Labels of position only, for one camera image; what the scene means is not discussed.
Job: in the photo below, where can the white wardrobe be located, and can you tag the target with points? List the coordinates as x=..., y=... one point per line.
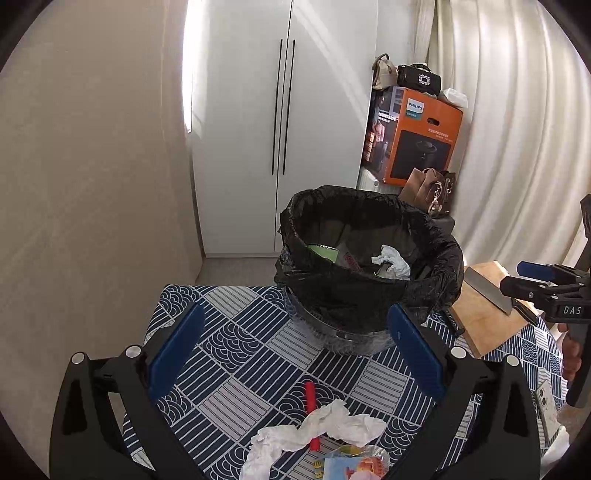
x=240, y=138

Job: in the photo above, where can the white tissue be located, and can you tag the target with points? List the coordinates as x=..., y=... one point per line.
x=392, y=263

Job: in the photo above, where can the black pouch bag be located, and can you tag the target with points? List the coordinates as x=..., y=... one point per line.
x=418, y=79

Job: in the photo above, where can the orange cardboard box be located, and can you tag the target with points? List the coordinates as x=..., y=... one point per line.
x=429, y=138

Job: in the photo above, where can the white tissue packet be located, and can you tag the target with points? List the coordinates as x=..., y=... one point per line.
x=455, y=98

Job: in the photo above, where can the blue patterned tablecloth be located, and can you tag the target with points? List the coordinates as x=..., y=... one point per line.
x=240, y=341

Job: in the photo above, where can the red plastic stick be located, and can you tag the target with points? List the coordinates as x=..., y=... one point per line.
x=310, y=397

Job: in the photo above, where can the beige handbag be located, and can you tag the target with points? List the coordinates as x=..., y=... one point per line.
x=384, y=74

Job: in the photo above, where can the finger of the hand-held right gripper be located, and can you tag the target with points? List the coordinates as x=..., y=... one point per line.
x=533, y=268
x=524, y=288

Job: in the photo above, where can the steel cleaver knife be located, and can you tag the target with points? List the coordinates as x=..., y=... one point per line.
x=485, y=286

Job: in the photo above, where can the clear plastic trash bin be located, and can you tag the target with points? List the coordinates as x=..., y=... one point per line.
x=351, y=339

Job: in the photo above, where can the wooden cutting board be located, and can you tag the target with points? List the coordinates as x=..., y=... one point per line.
x=489, y=323

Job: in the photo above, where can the bin with black bag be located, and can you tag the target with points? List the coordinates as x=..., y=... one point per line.
x=323, y=286

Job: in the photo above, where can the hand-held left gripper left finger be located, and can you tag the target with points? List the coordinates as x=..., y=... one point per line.
x=178, y=353

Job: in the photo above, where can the person's right hand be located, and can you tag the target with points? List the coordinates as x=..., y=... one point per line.
x=571, y=355

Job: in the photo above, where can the colourful snack packet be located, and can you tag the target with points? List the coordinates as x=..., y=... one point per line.
x=351, y=466

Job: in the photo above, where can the white curtain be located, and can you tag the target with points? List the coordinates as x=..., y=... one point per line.
x=517, y=115

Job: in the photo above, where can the brown handbag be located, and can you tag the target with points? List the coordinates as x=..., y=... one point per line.
x=429, y=191

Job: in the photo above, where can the green paper cup piece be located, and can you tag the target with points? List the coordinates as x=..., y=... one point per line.
x=323, y=253

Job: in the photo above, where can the white smartphone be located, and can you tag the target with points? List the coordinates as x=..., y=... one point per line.
x=547, y=406

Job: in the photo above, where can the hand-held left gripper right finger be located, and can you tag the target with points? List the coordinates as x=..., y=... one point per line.
x=415, y=355

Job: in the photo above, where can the white crumpled plastic bag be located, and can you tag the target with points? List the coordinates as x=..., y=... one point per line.
x=332, y=424

